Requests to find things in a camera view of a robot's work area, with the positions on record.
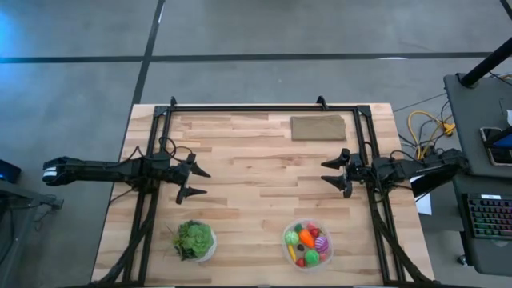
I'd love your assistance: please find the grey desk with keyboard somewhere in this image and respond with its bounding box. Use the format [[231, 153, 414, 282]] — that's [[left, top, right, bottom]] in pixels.
[[451, 174, 512, 278]]

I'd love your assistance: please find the white plant pot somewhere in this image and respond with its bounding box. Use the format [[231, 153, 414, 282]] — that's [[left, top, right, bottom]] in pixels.
[[194, 223, 218, 263]]

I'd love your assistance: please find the smartphone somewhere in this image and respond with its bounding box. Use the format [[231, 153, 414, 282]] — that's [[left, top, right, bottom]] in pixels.
[[479, 126, 512, 167]]

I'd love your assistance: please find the dark grey side stand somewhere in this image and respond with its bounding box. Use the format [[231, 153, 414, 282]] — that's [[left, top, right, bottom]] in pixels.
[[0, 178, 65, 211]]

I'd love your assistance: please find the purple spiky toy ball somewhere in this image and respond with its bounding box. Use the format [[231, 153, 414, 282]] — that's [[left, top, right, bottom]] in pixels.
[[314, 235, 330, 254]]

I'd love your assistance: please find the backlit rainbow keyboard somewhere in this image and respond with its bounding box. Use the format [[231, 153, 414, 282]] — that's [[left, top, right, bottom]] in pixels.
[[462, 193, 512, 241]]

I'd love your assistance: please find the black floor cable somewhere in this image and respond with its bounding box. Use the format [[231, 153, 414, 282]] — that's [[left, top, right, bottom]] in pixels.
[[0, 193, 65, 265]]

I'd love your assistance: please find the white paper sheet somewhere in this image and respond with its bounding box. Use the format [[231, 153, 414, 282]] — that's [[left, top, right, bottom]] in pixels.
[[413, 174, 434, 216]]

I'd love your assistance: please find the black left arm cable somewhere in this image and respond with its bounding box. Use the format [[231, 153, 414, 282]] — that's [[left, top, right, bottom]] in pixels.
[[158, 135, 194, 162]]

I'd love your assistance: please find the grey desk with phone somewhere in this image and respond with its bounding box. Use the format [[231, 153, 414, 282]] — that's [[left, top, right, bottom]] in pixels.
[[442, 73, 512, 179]]

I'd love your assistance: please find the black diagonal beam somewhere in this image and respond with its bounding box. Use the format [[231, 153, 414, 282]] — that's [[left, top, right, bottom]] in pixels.
[[410, 166, 468, 198]]

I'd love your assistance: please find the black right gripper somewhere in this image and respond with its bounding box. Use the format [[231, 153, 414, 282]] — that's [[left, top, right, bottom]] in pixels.
[[320, 147, 373, 200]]

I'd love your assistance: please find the black aluminium table frame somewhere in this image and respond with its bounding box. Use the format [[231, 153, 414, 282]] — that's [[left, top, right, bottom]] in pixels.
[[91, 95, 437, 288]]

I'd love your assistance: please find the clear plastic tupperware bowl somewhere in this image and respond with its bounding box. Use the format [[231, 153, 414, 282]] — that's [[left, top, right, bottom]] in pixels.
[[282, 218, 335, 273]]

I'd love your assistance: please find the orange toy carrot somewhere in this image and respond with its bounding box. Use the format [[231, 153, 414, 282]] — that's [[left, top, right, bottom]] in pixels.
[[298, 229, 316, 250]]

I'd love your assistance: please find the green succulent plant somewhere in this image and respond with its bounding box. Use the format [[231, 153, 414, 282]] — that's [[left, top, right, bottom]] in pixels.
[[167, 219, 215, 262]]

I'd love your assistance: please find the black round pole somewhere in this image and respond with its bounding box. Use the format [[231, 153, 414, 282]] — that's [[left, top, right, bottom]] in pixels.
[[458, 37, 512, 88]]

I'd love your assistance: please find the yellow cable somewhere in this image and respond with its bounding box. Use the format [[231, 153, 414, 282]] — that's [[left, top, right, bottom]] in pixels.
[[406, 110, 457, 161]]

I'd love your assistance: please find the black device with blue light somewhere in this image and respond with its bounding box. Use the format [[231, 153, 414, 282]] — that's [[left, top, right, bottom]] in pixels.
[[0, 158, 22, 185]]

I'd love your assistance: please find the brown folded cloth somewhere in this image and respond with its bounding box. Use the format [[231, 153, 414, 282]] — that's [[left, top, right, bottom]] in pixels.
[[290, 114, 348, 142]]

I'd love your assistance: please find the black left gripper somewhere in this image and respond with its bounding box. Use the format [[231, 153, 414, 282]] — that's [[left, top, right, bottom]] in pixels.
[[167, 152, 212, 206]]

